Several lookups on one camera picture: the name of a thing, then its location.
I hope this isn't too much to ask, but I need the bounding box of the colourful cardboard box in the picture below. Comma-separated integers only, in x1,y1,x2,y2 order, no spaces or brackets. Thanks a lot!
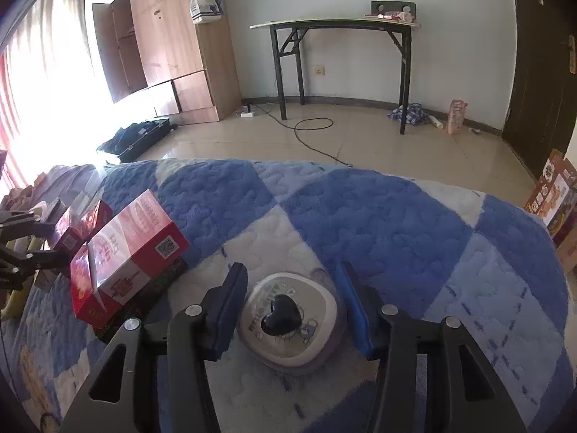
524,149,577,246

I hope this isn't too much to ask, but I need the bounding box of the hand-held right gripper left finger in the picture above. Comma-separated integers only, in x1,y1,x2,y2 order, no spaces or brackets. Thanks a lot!
58,262,250,433

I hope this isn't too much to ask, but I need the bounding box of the black-legged folding table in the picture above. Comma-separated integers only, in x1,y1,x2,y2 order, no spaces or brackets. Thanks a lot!
249,18,422,135

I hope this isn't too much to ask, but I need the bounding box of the pink packet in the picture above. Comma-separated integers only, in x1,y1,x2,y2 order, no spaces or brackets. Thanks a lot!
365,10,415,23

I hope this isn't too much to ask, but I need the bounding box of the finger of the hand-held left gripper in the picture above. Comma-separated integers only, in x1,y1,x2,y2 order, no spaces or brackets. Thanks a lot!
0,244,76,290
0,201,69,241

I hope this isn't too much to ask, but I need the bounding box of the black cable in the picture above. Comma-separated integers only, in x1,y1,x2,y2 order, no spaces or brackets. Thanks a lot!
252,104,353,167

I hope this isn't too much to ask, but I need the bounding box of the blue plaid cloth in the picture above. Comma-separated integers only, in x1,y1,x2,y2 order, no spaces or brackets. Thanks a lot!
388,104,432,126

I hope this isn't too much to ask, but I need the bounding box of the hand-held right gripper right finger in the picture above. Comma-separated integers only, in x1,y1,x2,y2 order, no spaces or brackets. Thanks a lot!
336,262,528,433

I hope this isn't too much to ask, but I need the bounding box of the wooden wardrobe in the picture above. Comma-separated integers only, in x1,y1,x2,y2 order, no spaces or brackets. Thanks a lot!
91,0,243,123

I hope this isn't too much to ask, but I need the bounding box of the dark wooden door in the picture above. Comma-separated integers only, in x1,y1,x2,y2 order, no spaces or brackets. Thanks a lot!
501,0,577,182

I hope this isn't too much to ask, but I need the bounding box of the blue and white checkered blanket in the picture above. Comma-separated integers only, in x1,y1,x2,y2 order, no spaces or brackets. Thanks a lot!
0,158,571,433

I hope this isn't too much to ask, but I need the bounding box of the black suitcase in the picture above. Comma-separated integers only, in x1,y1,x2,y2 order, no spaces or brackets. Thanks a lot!
97,118,172,163

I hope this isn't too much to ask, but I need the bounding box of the red and white carton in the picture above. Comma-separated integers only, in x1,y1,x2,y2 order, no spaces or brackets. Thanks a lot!
70,188,190,330

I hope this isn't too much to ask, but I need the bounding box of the black chair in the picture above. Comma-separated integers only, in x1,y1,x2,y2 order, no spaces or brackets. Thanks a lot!
370,1,418,17

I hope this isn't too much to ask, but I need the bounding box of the small red box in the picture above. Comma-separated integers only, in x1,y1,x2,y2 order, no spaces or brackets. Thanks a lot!
47,207,87,254
74,199,113,240

